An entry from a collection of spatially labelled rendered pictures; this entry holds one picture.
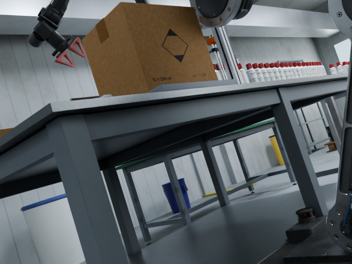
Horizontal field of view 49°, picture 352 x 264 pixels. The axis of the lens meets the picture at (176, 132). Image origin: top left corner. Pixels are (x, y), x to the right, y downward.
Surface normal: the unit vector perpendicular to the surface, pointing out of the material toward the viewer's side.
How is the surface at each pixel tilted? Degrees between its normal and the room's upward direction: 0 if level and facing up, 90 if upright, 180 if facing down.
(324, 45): 90
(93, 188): 90
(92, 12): 90
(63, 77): 90
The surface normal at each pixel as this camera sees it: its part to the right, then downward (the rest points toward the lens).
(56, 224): 0.32, -0.11
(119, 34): -0.71, 0.18
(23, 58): 0.64, -0.27
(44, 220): -0.01, -0.01
